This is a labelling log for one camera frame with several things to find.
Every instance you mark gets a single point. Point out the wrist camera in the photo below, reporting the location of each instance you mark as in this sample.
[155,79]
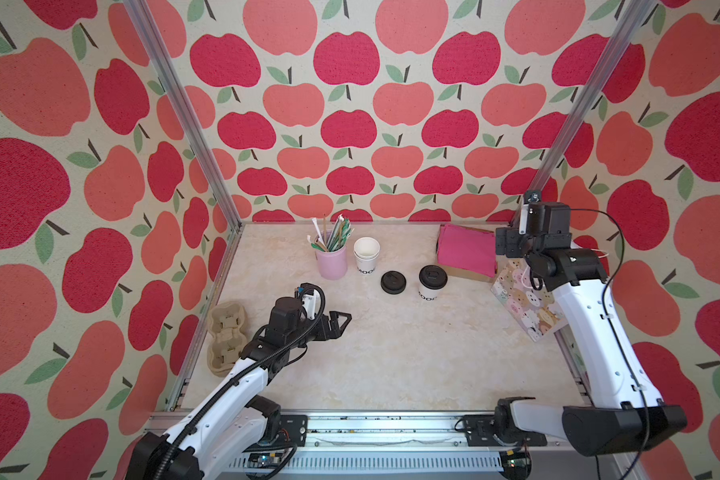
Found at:
[530,200]
[311,301]

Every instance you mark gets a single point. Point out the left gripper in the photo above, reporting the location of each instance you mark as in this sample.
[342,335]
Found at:
[334,332]

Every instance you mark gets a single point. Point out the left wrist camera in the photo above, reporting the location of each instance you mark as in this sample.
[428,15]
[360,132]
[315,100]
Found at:
[311,301]

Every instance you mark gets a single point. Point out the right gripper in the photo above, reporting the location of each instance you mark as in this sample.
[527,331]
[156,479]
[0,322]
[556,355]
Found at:
[510,241]

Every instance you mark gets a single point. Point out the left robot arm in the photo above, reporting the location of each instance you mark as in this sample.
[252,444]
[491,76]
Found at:
[235,416]

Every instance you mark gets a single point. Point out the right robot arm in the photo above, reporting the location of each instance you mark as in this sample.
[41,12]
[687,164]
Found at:
[628,413]

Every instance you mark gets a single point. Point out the white paper coffee cup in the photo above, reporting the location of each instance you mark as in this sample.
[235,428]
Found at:
[428,294]

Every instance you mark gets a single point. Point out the frame post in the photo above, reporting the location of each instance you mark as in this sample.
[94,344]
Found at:
[149,34]
[635,14]

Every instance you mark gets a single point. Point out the pink straw holder cup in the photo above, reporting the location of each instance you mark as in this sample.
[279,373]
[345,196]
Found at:
[332,265]

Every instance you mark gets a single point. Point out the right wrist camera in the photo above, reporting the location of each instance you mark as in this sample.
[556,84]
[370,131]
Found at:
[530,200]

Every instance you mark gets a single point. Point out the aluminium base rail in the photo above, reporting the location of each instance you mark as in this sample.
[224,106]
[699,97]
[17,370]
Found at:
[369,443]

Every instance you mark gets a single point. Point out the stack of black lids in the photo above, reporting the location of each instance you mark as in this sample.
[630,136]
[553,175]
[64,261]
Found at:
[393,282]

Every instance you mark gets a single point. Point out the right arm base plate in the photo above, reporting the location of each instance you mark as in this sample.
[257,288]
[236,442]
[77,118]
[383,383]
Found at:
[490,431]

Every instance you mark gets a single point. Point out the black cup lid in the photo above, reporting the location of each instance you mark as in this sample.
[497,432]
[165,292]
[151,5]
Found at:
[433,277]

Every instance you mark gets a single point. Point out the right frame post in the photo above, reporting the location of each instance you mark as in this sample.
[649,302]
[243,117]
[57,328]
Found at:
[635,14]

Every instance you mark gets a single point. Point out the cardboard cup carrier stack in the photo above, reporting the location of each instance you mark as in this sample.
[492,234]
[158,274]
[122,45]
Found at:
[224,326]

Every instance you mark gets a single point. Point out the stack of white paper cups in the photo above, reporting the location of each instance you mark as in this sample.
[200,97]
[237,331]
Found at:
[366,251]

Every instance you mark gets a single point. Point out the left frame post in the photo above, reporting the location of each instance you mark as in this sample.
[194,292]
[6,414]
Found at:
[149,34]

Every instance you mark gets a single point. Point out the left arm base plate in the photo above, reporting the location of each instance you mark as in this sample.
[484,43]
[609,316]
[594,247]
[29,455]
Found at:
[283,432]

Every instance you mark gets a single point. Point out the white patterned gift bag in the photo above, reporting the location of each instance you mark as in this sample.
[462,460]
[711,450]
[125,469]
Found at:
[545,289]

